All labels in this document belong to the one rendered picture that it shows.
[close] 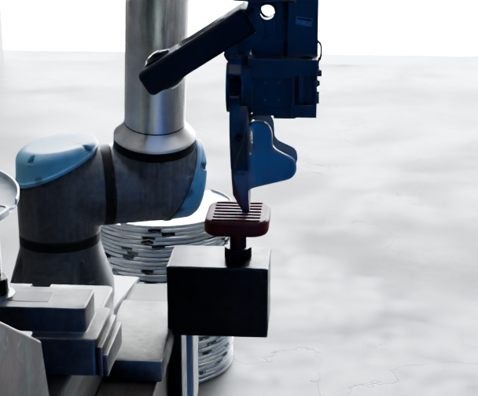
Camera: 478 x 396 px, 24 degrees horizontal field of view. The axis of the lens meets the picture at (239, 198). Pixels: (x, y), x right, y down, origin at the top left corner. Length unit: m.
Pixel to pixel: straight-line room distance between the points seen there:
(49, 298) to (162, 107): 0.72
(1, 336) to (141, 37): 1.03
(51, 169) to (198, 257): 0.52
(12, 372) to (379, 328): 2.17
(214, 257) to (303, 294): 1.78
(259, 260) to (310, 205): 2.46
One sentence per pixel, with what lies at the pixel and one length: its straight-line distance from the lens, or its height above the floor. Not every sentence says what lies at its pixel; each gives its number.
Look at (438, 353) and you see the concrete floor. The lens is 2.59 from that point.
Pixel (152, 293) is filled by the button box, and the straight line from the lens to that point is 1.21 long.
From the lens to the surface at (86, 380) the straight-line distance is 0.92.
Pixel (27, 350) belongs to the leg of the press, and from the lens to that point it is 0.57.
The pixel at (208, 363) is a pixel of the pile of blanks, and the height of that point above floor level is 0.04.
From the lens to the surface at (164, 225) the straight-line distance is 2.28.
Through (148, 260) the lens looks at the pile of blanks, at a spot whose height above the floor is 0.28.
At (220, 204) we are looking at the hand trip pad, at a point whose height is 0.75.
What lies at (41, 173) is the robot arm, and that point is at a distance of 1.58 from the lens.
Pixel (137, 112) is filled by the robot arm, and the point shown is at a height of 0.73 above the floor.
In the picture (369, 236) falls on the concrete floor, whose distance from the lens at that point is 3.29.
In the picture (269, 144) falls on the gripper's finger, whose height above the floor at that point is 0.82.
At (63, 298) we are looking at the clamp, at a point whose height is 0.76.
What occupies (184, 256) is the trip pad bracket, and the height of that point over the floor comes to 0.71.
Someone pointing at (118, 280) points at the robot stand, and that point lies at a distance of 1.73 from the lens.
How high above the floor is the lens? 1.09
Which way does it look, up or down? 18 degrees down
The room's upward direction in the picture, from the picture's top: straight up
